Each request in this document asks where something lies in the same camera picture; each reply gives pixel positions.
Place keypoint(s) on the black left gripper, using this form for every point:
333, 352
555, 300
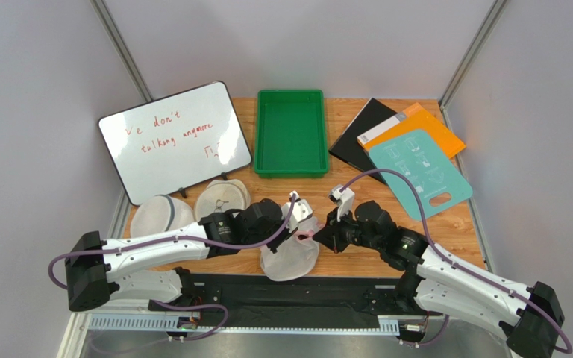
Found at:
285, 235

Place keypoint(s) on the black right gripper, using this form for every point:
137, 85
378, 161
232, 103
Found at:
335, 236

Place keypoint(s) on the white mesh laundry bag pink zipper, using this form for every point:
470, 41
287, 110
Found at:
296, 257

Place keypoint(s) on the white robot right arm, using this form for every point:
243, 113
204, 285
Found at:
435, 280

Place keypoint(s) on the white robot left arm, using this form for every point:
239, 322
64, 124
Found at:
101, 270

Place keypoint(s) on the green plastic tray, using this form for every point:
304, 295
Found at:
291, 139

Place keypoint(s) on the orange notebook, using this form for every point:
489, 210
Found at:
413, 118

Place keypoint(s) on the whiteboard with red writing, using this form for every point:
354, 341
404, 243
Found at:
176, 142

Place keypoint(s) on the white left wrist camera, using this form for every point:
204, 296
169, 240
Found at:
297, 209

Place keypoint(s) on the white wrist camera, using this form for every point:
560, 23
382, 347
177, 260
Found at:
297, 209
343, 197

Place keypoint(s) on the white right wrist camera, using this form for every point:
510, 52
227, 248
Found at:
343, 197

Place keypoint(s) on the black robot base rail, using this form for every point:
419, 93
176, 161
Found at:
306, 302

